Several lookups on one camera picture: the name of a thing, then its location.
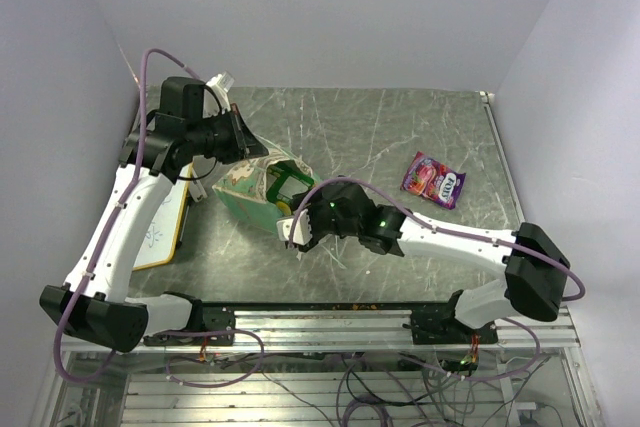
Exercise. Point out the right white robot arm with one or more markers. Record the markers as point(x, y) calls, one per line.
point(528, 271)

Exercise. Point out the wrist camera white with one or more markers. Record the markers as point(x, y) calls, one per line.
point(221, 83)
point(298, 233)

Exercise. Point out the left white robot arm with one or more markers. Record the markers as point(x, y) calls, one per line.
point(91, 304)

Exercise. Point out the aluminium rail frame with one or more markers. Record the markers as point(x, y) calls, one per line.
point(346, 331)

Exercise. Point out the small whiteboard yellow frame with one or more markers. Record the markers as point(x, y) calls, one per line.
point(160, 241)

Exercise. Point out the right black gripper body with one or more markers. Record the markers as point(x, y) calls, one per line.
point(324, 220)

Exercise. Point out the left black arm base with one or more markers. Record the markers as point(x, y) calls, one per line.
point(210, 325)

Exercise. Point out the green snack packet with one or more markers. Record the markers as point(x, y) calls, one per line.
point(284, 180)

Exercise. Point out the green paper bag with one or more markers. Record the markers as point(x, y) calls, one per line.
point(243, 189)

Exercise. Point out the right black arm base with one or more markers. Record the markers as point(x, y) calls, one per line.
point(433, 324)

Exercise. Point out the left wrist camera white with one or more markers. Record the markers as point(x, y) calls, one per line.
point(221, 83)

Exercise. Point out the purple candy packet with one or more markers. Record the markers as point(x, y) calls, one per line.
point(432, 180)

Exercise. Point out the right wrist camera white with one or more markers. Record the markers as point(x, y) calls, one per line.
point(298, 233)

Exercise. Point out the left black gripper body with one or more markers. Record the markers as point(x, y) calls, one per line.
point(218, 135)

